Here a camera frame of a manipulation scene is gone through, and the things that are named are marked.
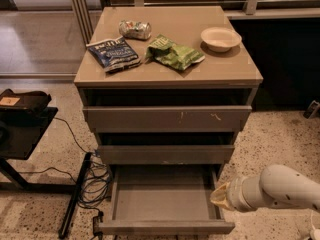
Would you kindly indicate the grey middle drawer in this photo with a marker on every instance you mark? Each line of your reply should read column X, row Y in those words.
column 166, row 148

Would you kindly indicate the blue chip bag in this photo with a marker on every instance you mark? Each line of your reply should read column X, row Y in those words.
column 114, row 54

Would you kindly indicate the black bag with label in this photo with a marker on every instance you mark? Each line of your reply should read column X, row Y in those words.
column 33, row 102

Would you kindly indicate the grey drawer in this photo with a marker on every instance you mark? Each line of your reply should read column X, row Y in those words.
column 164, row 200
column 166, row 148
column 165, row 110

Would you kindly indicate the metal railing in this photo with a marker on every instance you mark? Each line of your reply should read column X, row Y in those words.
column 250, row 17

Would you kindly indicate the black power adapter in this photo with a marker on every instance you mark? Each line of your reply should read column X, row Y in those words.
column 97, row 233

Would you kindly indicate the white paper bowl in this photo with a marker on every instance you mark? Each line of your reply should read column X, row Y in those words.
column 220, row 39

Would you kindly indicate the grey top drawer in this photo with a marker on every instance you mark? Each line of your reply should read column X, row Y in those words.
column 165, row 110

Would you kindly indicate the grey bottom drawer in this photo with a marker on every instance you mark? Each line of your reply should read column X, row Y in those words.
column 164, row 200

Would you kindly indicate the small dark floor object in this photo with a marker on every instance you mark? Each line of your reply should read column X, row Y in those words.
column 312, row 109

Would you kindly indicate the crushed soda can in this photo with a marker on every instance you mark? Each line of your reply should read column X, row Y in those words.
column 135, row 29

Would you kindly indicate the green chip bag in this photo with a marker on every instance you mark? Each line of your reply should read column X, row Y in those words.
column 168, row 53

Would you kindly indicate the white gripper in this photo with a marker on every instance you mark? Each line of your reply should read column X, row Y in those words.
column 236, row 193

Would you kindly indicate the black side table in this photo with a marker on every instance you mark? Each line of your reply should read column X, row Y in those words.
column 19, row 138

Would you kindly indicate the grey drawer cabinet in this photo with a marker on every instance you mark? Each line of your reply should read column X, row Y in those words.
column 233, row 69

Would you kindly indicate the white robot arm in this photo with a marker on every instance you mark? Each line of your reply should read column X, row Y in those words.
column 276, row 187

